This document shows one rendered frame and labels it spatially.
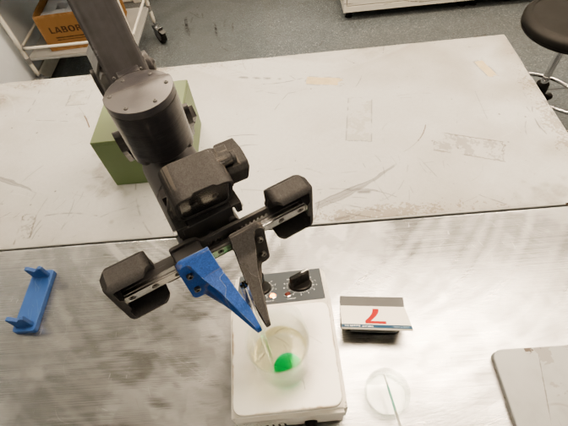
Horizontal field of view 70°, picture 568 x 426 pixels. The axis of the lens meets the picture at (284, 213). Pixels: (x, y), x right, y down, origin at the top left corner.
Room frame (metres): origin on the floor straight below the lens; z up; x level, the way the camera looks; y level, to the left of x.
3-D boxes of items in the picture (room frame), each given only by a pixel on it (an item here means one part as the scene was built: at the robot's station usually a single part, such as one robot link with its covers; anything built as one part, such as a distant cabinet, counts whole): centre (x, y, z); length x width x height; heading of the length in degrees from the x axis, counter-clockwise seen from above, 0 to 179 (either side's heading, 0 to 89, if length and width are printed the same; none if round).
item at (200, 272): (0.13, 0.06, 1.16); 0.07 x 0.04 x 0.06; 24
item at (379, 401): (0.10, -0.10, 0.91); 0.06 x 0.06 x 0.02
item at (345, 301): (0.20, -0.10, 0.92); 0.09 x 0.06 x 0.04; 80
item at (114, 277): (0.21, 0.07, 1.16); 0.19 x 0.08 x 0.06; 114
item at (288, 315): (0.13, 0.02, 1.03); 0.07 x 0.06 x 0.08; 147
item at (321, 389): (0.14, 0.02, 0.98); 0.12 x 0.12 x 0.01; 88
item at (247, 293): (0.13, 0.04, 1.10); 0.01 x 0.01 x 0.20
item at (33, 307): (0.29, 0.40, 0.92); 0.10 x 0.03 x 0.04; 176
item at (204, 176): (0.22, 0.06, 1.21); 0.07 x 0.06 x 0.07; 113
